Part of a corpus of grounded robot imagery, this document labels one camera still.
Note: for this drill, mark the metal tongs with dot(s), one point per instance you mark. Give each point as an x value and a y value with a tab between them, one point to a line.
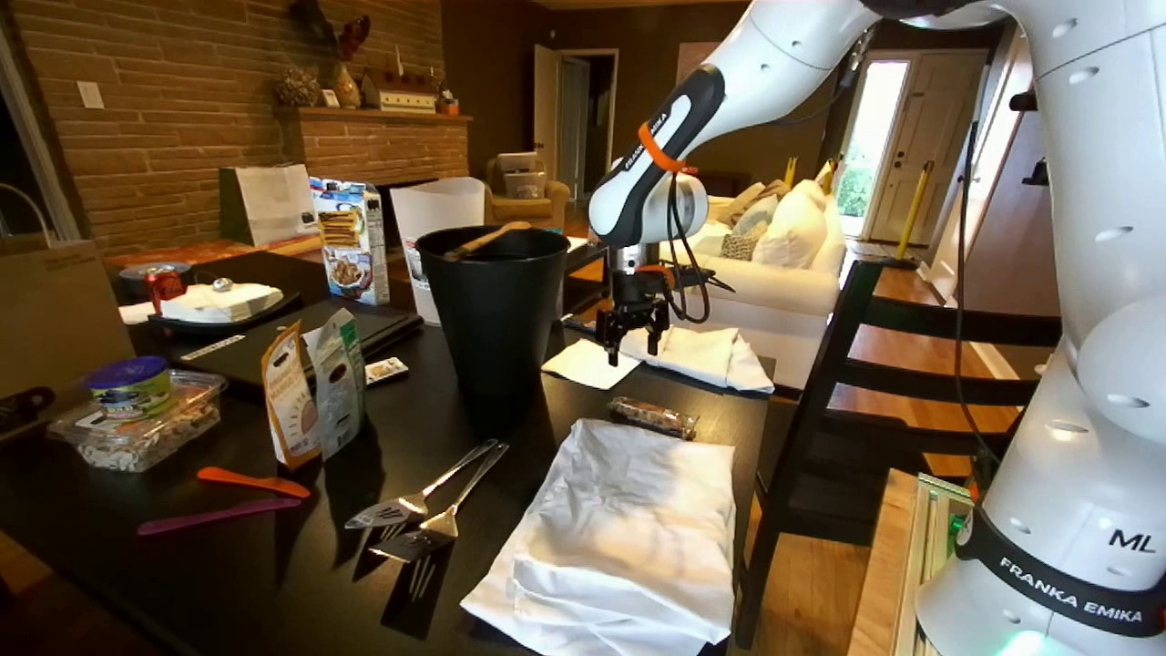
417	503

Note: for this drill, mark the black wooden chair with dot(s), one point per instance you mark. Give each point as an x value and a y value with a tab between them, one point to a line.
820	468

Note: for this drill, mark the white paper napkin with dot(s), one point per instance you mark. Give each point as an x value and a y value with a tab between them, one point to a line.
593	364

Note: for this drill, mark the white cloth at table edge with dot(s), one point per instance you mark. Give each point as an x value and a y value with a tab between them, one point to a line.
709	356

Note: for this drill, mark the black bin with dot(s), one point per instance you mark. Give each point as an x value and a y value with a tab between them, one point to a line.
497	306

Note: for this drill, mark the large white folded cloth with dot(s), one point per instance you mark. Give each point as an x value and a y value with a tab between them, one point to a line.
623	548

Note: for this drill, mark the metal fork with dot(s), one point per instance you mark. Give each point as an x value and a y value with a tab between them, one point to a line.
440	528

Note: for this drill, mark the wooden spoon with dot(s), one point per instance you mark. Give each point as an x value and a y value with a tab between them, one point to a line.
484	242

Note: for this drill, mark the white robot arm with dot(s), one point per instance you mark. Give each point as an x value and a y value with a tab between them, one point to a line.
1067	548

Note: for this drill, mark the purple spatula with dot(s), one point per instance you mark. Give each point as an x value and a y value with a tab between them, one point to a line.
177	522

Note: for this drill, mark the white sofa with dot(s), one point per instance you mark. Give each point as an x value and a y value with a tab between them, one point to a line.
775	262

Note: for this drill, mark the brown paper bag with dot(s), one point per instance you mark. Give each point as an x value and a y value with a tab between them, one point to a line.
57	312

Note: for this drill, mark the white tissue stack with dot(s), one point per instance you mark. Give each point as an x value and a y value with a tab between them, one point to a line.
220	305

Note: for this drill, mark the cereal box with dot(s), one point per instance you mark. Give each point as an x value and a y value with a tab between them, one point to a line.
352	239

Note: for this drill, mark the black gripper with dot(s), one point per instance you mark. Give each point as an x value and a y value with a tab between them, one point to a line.
639	295

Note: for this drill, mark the small brown snack wrapper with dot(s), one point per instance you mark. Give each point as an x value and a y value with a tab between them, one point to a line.
652	417

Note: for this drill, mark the white green pouch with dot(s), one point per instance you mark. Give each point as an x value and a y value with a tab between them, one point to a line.
316	389

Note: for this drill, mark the clear plastic food container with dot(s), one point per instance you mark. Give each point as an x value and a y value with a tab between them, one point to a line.
145	428

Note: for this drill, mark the wooden robot base crate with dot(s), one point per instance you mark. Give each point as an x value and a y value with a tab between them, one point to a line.
913	544

